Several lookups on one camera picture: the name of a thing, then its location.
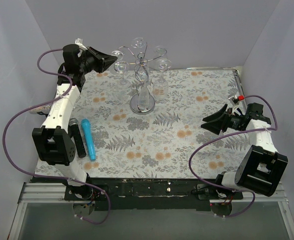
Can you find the floral table cloth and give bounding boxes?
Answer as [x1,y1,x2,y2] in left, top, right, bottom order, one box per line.
[72,69,250,179]

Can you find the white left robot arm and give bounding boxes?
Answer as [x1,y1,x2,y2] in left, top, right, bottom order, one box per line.
[32,43,117,200]

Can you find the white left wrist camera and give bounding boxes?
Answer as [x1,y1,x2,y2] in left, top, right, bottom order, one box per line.
[75,38,88,51]

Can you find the ribbed short glass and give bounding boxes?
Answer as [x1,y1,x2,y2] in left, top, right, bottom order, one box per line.
[153,58,172,101]

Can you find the black base frame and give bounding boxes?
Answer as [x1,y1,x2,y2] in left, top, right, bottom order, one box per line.
[31,177,243,211]

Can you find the blue microphone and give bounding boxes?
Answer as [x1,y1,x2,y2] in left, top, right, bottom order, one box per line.
[81,118,96,161]

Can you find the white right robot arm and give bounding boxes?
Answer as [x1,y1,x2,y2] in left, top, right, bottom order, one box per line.
[201,103,288,199]

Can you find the ribbed stemmed wine glass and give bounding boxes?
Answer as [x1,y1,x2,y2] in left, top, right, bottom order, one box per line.
[137,67,149,112]

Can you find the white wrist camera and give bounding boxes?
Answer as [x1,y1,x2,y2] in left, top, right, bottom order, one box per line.
[75,38,88,51]
[228,95,245,114]

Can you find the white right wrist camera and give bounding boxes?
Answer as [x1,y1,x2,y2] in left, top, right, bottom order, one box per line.
[228,95,245,114]

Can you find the black microphone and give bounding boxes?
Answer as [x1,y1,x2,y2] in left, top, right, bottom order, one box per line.
[69,118,87,158]

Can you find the glitter silver microphone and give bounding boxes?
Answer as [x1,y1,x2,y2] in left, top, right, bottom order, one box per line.
[29,104,51,115]

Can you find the clear wine glass back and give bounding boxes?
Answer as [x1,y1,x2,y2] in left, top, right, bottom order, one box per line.
[154,45,167,57]

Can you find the chrome wine glass rack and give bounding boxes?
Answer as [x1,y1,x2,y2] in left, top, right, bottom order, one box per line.
[117,46,166,115]

